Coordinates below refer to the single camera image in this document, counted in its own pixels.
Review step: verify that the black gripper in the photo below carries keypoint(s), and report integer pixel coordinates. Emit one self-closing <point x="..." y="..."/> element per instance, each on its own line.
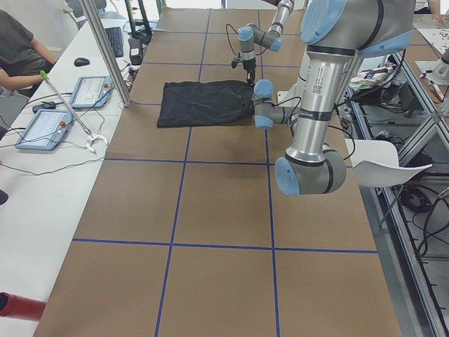
<point x="248" y="65"/>

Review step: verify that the black graphic t-shirt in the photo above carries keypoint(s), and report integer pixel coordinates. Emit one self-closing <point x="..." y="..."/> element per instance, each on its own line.
<point x="192" y="103"/>

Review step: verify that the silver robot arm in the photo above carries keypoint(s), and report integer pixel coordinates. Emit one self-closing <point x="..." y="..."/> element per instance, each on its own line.
<point x="251" y="35"/>
<point x="333" y="33"/>

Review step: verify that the black keyboard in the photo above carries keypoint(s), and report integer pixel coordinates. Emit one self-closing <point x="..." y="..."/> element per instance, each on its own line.
<point x="115" y="38"/>

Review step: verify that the white plastic chair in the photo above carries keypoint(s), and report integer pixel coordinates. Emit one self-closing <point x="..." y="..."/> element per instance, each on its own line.
<point x="376" y="164"/>

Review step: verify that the far blue teach pendant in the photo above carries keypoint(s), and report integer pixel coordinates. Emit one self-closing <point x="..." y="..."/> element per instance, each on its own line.
<point x="91" y="92"/>

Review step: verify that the blue teach pendant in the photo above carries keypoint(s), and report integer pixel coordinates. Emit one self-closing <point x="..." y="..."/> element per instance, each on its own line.
<point x="91" y="92"/>
<point x="45" y="131"/>

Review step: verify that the black computer mouse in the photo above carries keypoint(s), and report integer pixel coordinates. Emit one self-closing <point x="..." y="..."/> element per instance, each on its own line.
<point x="80" y="62"/>

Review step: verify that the near blue teach pendant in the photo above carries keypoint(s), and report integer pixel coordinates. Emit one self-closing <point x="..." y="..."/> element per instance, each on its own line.
<point x="45" y="131"/>

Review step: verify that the reach grabber stick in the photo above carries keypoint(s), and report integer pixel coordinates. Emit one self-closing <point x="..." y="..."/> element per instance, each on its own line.
<point x="91" y="137"/>

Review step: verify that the seated person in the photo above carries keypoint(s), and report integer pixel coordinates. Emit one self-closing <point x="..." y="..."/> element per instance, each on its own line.
<point x="22" y="57"/>

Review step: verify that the red cylinder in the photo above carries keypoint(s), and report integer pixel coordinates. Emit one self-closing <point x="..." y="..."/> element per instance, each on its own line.
<point x="18" y="307"/>

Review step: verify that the aluminium frame post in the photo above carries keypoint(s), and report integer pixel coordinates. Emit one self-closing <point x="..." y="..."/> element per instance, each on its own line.
<point x="91" y="13"/>

